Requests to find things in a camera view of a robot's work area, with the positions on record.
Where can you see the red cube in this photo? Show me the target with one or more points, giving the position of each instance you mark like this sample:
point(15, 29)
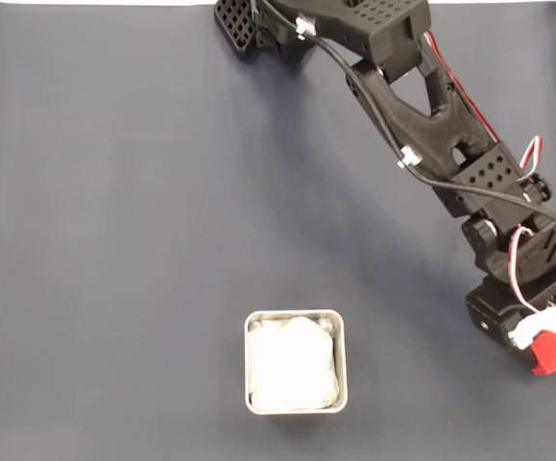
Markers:
point(553, 355)

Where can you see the white square metal box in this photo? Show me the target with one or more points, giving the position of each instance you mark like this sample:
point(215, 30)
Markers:
point(342, 346)

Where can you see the white crumpled cloth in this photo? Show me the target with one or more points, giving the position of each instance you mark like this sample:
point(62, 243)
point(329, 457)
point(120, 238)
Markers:
point(292, 365)

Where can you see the dark blue table mat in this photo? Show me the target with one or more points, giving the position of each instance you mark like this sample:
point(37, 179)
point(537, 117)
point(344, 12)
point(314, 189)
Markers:
point(114, 240)

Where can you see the white camera circuit board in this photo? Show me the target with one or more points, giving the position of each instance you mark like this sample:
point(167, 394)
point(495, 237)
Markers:
point(541, 322)

